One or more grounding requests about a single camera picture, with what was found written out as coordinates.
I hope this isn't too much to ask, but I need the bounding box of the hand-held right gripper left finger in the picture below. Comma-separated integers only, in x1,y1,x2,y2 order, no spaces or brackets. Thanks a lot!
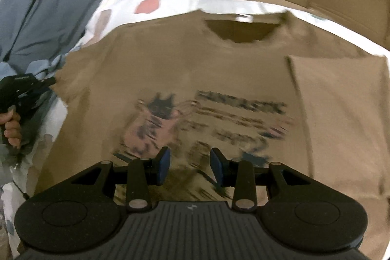
33,147,171,212

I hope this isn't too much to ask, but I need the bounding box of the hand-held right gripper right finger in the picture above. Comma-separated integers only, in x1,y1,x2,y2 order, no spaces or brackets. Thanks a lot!
211,148,351,212

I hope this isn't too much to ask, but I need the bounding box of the bear print bed sheet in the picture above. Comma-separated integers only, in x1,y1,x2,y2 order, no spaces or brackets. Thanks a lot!
0,0,390,260

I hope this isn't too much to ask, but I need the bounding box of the person's left hand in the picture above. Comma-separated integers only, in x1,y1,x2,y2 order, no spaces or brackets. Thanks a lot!
0,106,22,149

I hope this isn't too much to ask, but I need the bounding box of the brown printed t-shirt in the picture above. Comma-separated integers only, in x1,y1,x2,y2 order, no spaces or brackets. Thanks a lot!
35,12,390,260

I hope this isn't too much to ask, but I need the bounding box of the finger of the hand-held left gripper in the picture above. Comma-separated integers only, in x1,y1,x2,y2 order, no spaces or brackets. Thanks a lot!
38,77,57,93

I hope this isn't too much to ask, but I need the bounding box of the grey-blue garment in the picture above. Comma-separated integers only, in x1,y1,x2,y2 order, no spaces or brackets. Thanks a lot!
0,0,112,66

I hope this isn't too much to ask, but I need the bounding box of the light blue denim garment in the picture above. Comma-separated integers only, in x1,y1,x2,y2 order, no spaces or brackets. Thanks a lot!
0,54,69,82

